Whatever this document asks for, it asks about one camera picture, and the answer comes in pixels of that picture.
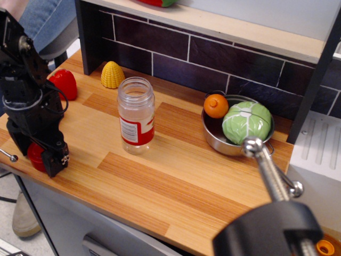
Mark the small steel pot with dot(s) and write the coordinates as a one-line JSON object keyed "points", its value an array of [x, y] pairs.
{"points": [[213, 127]]}

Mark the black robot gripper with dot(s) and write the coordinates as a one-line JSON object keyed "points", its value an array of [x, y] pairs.
{"points": [[38, 121]]}

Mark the wooden shelf board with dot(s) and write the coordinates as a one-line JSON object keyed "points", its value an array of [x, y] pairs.
{"points": [[229, 29]]}

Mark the orange toy fruit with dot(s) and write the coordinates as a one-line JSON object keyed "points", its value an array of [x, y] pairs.
{"points": [[216, 106]]}

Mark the black metal clamp with screw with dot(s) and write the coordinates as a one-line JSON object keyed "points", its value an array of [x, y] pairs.
{"points": [[281, 227]]}

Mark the person leg in jeans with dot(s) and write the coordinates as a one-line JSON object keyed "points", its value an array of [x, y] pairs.
{"points": [[43, 21]]}

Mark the white toy sink unit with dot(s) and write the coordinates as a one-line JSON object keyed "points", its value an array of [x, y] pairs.
{"points": [[316, 152]]}

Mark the small metal clamp rod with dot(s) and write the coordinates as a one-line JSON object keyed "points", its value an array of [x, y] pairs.
{"points": [[12, 158]]}

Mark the beige shoe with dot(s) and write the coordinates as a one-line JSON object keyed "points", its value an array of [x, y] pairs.
{"points": [[24, 223]]}

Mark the black shelf post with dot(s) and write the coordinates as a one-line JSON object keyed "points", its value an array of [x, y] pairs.
{"points": [[316, 79]]}

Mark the grey drawer handle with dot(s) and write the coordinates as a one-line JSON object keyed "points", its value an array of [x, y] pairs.
{"points": [[93, 248]]}

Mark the red toy bell pepper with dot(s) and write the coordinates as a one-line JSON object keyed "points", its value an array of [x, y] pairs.
{"points": [[64, 80]]}

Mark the yellow toy corn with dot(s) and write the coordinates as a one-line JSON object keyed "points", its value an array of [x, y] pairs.
{"points": [[112, 75]]}

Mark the red plastic cap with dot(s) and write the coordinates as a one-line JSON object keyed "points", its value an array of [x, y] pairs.
{"points": [[34, 153]]}

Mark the green toy cabbage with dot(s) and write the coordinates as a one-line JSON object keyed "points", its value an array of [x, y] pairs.
{"points": [[246, 119]]}

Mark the clear plastic jar red label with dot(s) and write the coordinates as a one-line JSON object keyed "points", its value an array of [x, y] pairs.
{"points": [[136, 107]]}

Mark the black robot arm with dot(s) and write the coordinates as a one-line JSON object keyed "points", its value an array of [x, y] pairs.
{"points": [[30, 100]]}

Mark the red green toy on shelf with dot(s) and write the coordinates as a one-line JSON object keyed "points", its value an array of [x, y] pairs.
{"points": [[159, 3]]}

